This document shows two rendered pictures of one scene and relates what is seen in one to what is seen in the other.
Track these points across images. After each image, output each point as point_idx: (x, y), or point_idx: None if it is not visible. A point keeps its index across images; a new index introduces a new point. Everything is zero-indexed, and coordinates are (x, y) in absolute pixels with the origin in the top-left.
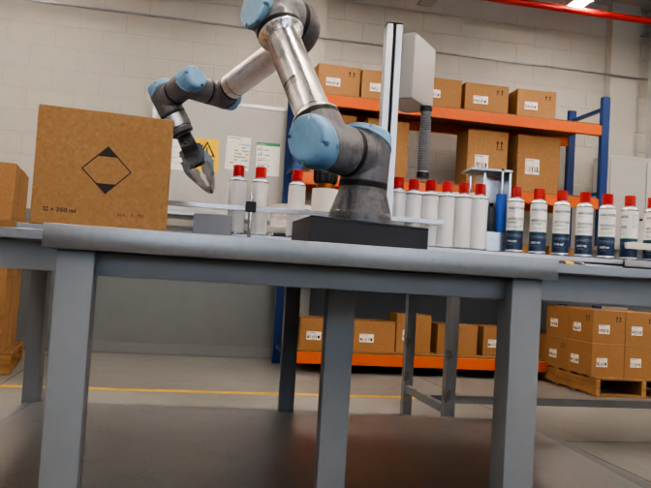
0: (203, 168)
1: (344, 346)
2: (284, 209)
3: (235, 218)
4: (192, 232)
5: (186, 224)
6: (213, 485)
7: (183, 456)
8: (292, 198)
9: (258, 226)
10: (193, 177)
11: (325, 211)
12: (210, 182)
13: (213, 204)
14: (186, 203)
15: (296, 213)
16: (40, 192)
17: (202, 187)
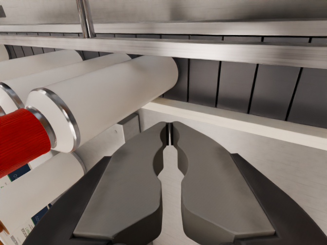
0: (144, 194)
1: None
2: (33, 36)
3: (140, 57)
4: (274, 20)
5: (278, 122)
6: None
7: None
8: (3, 66)
9: (109, 54)
10: (241, 173)
11: (27, 176)
12: (151, 131)
13: (181, 41)
14: (300, 43)
15: (24, 35)
16: None
17: (197, 131)
